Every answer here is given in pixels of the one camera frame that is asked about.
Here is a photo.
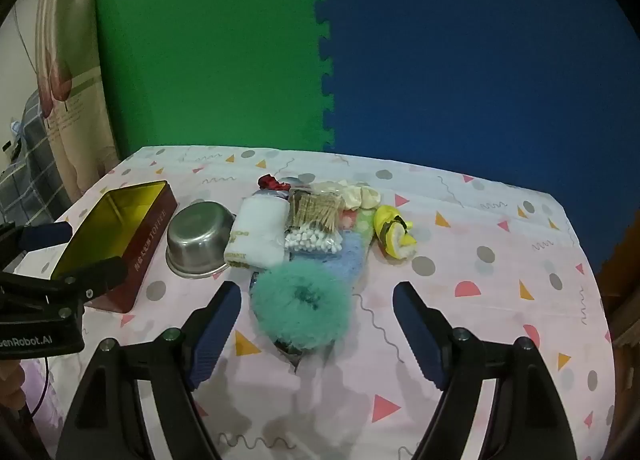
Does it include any gold tin box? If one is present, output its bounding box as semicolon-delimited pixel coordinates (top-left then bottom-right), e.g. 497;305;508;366
50;180;177;315

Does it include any cream scrunchie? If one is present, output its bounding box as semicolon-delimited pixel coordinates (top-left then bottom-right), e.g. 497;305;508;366
312;180;382;211

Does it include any beige printed curtain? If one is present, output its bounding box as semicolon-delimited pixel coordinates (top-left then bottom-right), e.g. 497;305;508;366
30;0;121;201

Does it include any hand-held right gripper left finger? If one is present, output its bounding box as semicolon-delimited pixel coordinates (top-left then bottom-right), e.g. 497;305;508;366
55;281;243;460

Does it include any green foam mat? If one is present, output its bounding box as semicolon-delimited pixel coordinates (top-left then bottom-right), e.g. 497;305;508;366
95;0;336;161

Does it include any blue foam mat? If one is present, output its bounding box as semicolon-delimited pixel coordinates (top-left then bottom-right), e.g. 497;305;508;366
302;0;640;271

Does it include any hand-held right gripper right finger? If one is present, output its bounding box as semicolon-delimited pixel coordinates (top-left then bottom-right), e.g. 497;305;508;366
392;281;583;460

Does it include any grey plaid blanket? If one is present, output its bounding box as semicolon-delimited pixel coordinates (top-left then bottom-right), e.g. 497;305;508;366
0;90;76;231

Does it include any pink patterned tablecloth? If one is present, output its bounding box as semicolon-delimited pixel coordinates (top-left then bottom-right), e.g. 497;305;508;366
15;145;616;460

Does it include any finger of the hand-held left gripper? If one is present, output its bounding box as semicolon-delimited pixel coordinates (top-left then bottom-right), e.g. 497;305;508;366
0;221;73;266
0;257;128;311

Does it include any bag of cotton swabs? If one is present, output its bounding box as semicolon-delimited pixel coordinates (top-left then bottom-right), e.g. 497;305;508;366
284;226;345;256

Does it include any bag of toothpicks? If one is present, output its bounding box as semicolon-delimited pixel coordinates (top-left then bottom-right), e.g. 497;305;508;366
286;185;346;236

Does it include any white sock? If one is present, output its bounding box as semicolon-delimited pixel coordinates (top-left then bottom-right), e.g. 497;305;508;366
223;195;291;272

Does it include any black cable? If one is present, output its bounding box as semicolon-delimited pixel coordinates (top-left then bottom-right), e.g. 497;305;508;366
20;355;51;421

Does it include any floral pink green cloth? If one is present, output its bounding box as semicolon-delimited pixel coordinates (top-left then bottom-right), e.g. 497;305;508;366
342;209;376;241

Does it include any steel bowl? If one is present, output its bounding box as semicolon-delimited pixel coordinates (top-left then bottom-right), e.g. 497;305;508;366
166;201;237;280

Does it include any yellow plush toy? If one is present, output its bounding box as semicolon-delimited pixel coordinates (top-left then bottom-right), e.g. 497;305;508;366
374;205;417;260

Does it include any light blue towel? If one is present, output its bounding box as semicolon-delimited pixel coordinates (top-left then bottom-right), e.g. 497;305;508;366
290;232;368;291

